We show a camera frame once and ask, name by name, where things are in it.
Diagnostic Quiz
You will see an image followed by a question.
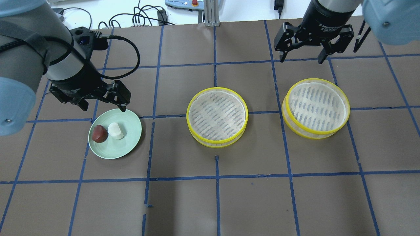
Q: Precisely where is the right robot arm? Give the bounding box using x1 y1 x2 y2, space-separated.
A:
274 0 420 64

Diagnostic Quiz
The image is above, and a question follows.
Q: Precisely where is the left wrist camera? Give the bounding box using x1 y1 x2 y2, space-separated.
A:
70 27 109 52

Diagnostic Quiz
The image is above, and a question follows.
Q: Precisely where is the black power adapter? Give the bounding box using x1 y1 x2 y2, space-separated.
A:
157 9 169 25

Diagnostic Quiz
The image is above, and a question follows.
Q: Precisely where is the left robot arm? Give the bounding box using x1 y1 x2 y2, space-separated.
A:
0 0 133 136

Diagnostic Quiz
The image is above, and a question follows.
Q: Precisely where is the yellow bamboo steamer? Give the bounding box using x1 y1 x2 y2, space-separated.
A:
186 87 249 149
282 78 350 140

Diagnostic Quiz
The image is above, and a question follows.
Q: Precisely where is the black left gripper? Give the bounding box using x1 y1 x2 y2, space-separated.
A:
49 66 132 112

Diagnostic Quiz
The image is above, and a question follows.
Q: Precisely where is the white bun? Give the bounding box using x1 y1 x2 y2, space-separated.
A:
107 122 124 140

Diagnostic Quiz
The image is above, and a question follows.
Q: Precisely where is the bundle of black cables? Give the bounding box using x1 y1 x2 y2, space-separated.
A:
98 0 176 29

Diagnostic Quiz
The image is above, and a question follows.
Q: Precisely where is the teach pendant with red button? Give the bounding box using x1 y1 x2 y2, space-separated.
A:
165 0 205 11

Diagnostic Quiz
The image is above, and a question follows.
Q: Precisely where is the aluminium frame post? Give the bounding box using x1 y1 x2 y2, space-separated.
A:
203 0 220 27

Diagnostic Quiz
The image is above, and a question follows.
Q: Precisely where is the light green plate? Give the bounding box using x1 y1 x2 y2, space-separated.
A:
88 109 142 159

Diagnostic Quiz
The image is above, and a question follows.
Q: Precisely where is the red-brown bun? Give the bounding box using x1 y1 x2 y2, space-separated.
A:
91 125 109 143

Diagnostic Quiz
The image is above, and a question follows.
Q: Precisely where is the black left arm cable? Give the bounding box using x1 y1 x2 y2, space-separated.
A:
43 34 141 80

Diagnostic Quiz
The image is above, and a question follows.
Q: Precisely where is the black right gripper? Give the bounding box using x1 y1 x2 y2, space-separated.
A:
274 0 354 64

